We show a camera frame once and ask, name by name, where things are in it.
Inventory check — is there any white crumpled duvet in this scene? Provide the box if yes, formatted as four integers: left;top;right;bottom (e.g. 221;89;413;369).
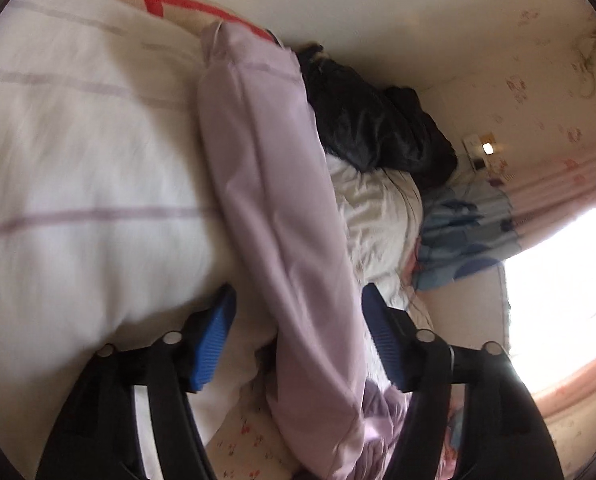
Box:
324;152;427;313

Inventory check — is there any blue patterned pillow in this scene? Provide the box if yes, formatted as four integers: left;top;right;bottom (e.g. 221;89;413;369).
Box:
412;180;524;292

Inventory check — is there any white checked quilt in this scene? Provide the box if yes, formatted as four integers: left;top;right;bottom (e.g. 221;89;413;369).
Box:
0;0;279;480

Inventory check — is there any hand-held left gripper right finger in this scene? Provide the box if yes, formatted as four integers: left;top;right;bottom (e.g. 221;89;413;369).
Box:
360;282;566;480

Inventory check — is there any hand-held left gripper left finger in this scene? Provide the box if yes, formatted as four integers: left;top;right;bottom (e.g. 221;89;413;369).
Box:
35;282;239;480

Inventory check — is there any black jacket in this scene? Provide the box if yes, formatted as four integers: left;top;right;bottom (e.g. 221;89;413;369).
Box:
297;44;459;187

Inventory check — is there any purple jacket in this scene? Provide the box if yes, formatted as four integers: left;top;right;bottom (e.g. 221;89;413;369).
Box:
196;20;415;480

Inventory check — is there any wall socket with light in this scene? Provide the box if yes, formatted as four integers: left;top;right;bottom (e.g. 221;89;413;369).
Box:
462;131;499;172

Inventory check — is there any pink curtain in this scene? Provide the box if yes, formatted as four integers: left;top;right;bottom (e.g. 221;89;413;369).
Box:
488;152;596;261

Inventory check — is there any floral bed sheet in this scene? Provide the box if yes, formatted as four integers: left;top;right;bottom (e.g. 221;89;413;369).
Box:
203;372;306;480

